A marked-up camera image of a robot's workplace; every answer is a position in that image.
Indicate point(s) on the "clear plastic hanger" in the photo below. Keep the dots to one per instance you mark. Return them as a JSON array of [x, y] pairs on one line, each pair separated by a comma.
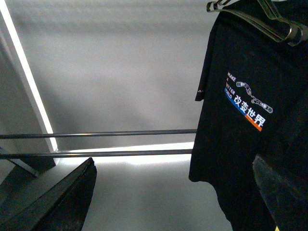
[[280, 29]]

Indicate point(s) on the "upper metal rack rail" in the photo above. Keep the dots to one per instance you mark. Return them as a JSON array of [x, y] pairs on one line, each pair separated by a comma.
[[98, 134]]

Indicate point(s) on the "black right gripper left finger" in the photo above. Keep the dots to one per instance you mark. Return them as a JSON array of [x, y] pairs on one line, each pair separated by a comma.
[[62, 208]]

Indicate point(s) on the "metal rack rail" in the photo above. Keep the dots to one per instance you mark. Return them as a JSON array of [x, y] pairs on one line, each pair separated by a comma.
[[98, 134], [96, 154]]

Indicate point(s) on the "lower metal rack rail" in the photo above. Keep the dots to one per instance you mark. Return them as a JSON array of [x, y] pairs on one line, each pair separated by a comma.
[[96, 154]]

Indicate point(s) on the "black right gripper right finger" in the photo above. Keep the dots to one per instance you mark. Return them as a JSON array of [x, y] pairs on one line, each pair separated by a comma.
[[285, 195]]

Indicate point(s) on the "black printed t-shirt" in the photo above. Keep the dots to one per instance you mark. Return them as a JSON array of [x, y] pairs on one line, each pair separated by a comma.
[[255, 102]]

